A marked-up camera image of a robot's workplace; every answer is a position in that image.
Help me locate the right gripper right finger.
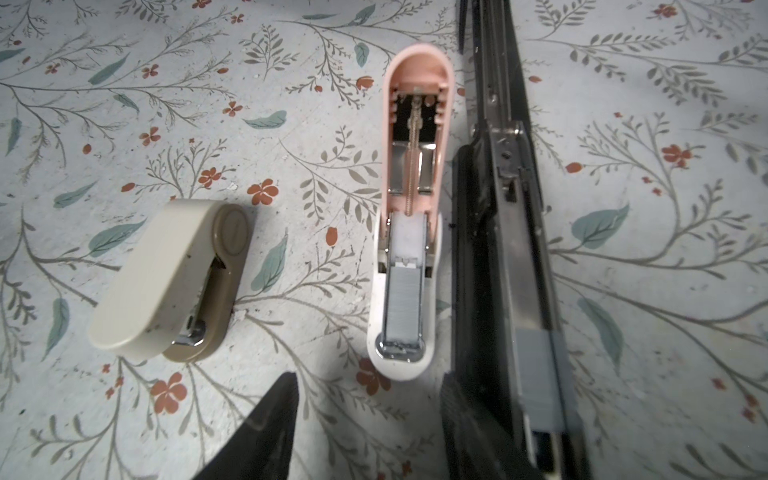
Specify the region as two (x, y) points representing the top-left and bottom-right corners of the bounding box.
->
(440, 373), (543, 480)

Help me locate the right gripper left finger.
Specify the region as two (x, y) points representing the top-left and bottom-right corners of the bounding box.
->
(195, 372), (299, 480)

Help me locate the black stapler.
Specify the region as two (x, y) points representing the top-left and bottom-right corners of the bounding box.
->
(446, 1), (592, 479)

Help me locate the beige staple remover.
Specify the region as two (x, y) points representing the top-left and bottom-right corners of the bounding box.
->
(87, 199), (253, 363)

